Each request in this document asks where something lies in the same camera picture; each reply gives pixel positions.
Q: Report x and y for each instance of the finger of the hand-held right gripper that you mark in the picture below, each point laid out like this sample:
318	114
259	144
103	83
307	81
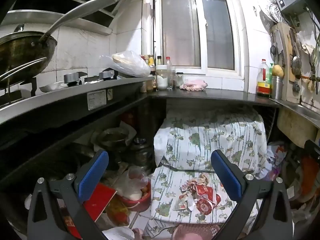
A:
313	147

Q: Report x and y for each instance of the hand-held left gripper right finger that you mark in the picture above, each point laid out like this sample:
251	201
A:
226	175

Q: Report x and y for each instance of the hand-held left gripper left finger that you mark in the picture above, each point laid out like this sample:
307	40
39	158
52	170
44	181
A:
92	173

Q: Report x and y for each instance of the red white paper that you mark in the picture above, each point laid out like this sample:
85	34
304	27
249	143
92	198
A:
210	192

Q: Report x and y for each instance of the brown paper bag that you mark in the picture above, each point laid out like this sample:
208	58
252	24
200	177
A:
195	182

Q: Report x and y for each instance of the pink plastic basket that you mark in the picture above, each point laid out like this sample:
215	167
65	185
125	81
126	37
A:
192	232

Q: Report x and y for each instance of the steel sink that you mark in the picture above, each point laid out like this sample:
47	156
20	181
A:
297	127

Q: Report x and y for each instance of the orange plastic container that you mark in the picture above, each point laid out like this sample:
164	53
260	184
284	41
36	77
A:
308	175

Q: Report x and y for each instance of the red cardboard box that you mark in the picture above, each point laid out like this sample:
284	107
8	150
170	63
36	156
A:
97	202

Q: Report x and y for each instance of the white bag with orange print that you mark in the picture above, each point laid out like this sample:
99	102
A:
276	155

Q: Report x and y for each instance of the clear plastic bag with food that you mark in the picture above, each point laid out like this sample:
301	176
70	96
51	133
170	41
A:
130	182

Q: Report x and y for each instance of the metal bowl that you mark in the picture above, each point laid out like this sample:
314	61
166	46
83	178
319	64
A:
112	137

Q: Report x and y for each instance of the printed cloth cover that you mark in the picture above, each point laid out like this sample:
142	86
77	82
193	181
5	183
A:
207	135

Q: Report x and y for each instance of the yellow red plastic bag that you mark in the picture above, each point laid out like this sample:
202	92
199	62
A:
117	212

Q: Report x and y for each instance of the steel cup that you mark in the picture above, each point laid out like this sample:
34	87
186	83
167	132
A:
276	88

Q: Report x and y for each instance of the oil bottle yellow red label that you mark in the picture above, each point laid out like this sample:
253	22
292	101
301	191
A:
263	85

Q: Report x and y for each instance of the steel gas stove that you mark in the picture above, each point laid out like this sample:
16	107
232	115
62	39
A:
62	97

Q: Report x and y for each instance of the green plastic bottle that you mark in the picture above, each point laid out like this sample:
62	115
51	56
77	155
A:
271	76

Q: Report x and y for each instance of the steel ladle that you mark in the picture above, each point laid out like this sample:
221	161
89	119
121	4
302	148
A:
296	65

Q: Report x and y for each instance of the potato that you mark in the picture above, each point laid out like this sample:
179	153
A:
277	71

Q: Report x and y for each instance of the pink cloth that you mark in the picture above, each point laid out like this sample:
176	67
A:
193	85

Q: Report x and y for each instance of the white crumpled hanging bag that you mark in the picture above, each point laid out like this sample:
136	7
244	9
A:
305	43

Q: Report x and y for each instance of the wooden cutting board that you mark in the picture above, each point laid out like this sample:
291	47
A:
286	45

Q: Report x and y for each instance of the small glass jar black lid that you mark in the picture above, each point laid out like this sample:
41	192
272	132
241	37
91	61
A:
179	80

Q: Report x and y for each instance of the glass jar with white powder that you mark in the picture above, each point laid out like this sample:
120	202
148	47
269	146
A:
161	80

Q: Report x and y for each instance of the clear bottle with red cap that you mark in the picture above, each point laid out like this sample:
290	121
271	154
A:
169	75

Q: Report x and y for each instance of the plastic bag with flatbread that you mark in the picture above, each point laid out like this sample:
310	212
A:
130	65

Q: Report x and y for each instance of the yellow label sauce bottle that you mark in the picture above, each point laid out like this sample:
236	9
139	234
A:
151	65

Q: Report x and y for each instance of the dark cap bottle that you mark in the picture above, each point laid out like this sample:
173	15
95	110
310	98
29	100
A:
159	60

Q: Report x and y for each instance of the steel strainer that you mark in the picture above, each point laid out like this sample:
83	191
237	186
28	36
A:
272	12

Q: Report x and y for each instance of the white framed window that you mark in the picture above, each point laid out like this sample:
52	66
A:
197	30

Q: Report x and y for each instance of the steel range hood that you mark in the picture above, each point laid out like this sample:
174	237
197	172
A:
75	22

